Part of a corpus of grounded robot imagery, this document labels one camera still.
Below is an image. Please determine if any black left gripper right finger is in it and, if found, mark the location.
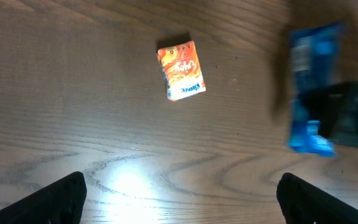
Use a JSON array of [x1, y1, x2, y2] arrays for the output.
[[277, 172, 358, 224]]

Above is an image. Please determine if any blue snack wrapper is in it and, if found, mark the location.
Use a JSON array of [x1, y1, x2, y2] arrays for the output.
[[288, 22, 342, 157]]

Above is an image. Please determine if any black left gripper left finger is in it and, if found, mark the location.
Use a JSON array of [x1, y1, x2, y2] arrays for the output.
[[0, 171, 87, 224]]

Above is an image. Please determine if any orange small box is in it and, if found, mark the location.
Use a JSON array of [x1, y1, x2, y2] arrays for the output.
[[157, 40, 206, 101]]

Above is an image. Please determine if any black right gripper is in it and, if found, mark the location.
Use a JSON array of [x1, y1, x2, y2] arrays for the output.
[[300, 82, 358, 147]]

